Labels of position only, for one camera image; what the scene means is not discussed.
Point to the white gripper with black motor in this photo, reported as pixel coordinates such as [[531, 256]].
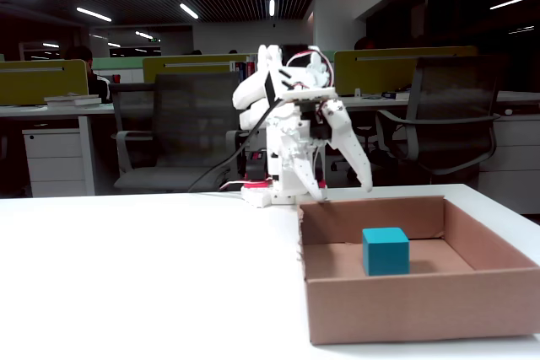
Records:
[[337, 120]]

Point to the blue cube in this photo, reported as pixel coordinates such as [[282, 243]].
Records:
[[386, 252]]

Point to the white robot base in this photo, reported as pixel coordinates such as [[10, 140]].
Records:
[[257, 197]]

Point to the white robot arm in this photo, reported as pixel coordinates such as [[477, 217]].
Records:
[[253, 94]]

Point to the brown cardboard box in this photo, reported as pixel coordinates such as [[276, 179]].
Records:
[[413, 309]]

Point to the red and black clamp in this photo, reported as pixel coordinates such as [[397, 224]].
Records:
[[256, 162]]

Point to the blue book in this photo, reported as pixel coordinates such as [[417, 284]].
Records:
[[394, 94]]

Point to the yellow desk partition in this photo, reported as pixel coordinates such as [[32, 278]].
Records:
[[190, 69], [42, 82], [379, 73]]

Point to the person with reddish hair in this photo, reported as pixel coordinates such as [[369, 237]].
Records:
[[363, 44]]

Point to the row of coloured books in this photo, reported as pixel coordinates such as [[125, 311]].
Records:
[[241, 71]]

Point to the dark mesh office chair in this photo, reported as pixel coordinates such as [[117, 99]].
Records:
[[194, 115], [455, 94]]

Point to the ceiling strip light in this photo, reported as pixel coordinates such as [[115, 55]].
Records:
[[189, 11], [512, 1], [93, 14], [271, 8]]

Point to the white drawer cabinet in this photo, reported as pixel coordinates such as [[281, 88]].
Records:
[[55, 157], [514, 153]]

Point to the white office desk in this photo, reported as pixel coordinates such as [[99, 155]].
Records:
[[42, 110], [519, 98]]

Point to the small red cup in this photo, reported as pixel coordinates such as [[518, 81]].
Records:
[[116, 78]]

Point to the green desk partition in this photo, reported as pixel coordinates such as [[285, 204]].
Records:
[[118, 62]]

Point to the seated person in dark jacket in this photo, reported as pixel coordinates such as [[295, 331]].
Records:
[[99, 86]]

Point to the stack of white books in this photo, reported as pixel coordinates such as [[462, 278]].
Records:
[[73, 101]]

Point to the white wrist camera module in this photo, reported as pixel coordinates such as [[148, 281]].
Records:
[[308, 92]]

